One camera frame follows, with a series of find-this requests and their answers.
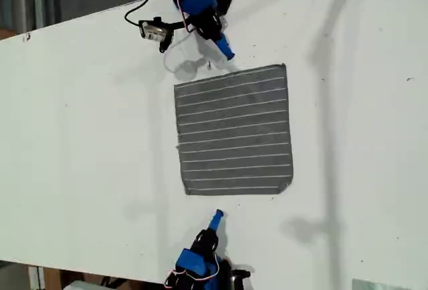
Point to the grey striped square towel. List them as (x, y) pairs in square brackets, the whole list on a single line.
[(234, 129)]

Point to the black camera box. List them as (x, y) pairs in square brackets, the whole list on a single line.
[(240, 278), (152, 31)]

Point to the black camera stalk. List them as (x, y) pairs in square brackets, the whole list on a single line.
[(168, 27)]

